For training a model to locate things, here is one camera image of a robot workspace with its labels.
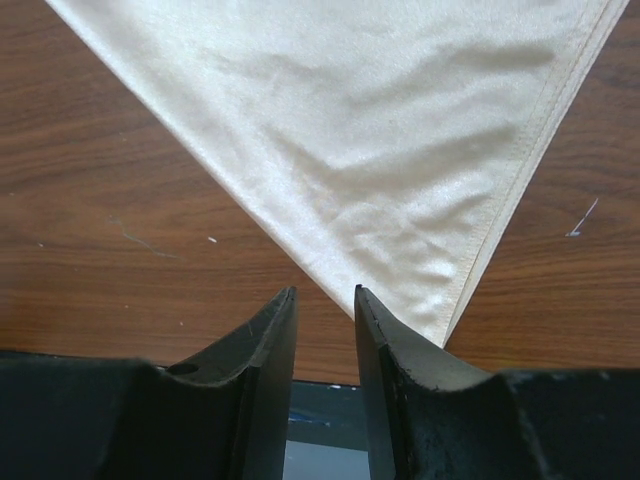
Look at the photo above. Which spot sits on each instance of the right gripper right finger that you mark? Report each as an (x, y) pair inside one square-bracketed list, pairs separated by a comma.
[(430, 415)]

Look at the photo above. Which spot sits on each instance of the peach cloth napkin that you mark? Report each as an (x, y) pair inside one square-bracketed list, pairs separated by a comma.
[(382, 143)]

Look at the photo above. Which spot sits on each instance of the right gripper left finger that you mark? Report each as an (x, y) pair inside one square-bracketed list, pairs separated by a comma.
[(219, 414)]

